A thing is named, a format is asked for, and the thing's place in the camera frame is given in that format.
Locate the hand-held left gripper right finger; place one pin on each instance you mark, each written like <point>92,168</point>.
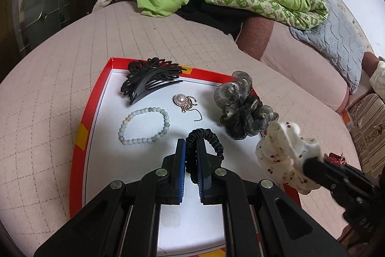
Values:
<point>203,175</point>

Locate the grey quilted pillow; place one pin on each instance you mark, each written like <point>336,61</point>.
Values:
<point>337,43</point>

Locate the red edged white tray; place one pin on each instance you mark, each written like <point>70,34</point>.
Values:
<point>135,160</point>

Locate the grey organza scrunchie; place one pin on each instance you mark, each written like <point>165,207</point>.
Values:
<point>240,115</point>

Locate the white garment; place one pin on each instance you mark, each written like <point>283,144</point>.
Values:
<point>378,76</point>

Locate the black hair claw clip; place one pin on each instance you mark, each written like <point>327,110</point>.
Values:
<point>144,85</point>

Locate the black pleated scrunchie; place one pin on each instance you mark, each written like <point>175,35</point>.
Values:
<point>210,136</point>

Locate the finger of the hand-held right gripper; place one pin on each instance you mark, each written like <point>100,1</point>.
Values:
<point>318,177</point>
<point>334,168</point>

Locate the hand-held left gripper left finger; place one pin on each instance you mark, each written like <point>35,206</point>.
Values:
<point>180,172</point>

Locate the orange and clear plastic item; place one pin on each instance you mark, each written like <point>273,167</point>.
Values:
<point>348,120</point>

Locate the striped floral cushion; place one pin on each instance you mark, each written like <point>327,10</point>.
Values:
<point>370,124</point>

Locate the pink bolster cushion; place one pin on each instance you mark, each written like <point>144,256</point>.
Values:
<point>255,34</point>

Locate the black cloth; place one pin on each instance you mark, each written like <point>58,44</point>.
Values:
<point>210,16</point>

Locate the dark red striped scrunchie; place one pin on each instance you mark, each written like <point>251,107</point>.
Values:
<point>337,159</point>

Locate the white cherry print scrunchie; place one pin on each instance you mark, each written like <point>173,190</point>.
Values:
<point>282,148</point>

